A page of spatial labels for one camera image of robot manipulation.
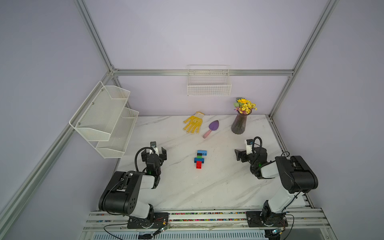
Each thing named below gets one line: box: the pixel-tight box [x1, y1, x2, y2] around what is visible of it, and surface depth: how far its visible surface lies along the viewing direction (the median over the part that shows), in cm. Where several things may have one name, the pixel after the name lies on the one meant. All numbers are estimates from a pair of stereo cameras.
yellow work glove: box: [183, 111, 205, 134], surface depth 117 cm
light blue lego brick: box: [197, 150, 208, 156], surface depth 98 cm
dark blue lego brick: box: [194, 157, 205, 164], surface depth 95 cm
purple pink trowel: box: [202, 120, 220, 139], surface depth 117 cm
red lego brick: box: [196, 161, 203, 169], surface depth 93 cm
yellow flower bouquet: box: [234, 98, 258, 115], surface depth 95 cm
